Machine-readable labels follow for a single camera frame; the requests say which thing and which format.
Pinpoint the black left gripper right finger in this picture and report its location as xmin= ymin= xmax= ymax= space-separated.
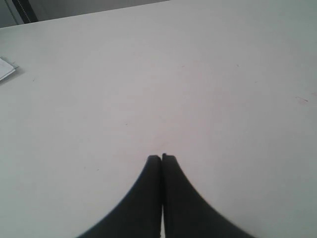
xmin=162 ymin=154 xmax=252 ymax=238

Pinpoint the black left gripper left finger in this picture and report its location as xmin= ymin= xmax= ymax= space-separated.
xmin=80 ymin=155 xmax=161 ymax=238

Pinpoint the white paper stack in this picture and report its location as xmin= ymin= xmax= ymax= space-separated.
xmin=0 ymin=58 xmax=18 ymax=81

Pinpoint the dark vertical post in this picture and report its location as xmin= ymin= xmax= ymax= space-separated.
xmin=12 ymin=0 xmax=38 ymax=24

